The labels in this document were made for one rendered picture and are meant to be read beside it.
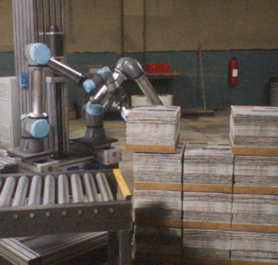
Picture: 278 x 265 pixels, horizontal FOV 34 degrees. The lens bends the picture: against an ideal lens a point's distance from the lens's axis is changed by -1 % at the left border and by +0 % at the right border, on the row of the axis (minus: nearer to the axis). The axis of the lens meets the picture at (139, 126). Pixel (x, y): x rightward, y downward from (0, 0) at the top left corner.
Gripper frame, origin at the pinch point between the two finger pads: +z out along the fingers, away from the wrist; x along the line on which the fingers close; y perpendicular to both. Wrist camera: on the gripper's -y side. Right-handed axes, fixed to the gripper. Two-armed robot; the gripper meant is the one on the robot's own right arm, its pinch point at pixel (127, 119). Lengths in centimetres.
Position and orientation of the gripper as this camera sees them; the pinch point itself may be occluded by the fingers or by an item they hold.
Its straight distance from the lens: 286.8
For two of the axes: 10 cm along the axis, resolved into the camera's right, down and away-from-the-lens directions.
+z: 5.0, 8.6, 0.8
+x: 1.5, -1.8, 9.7
